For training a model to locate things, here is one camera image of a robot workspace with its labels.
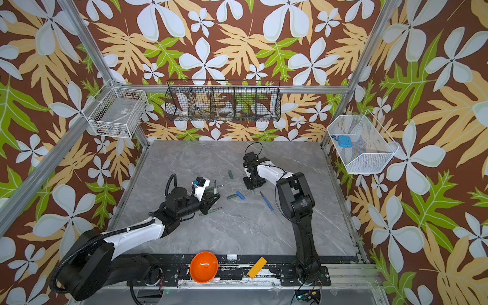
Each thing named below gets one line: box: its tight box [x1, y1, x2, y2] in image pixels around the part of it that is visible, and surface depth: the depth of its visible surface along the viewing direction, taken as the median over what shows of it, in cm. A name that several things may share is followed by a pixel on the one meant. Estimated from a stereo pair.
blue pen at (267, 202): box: [259, 191, 275, 212], surface depth 97 cm
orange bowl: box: [189, 250, 219, 285], surface depth 75 cm
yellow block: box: [247, 256, 268, 280], surface depth 78 cm
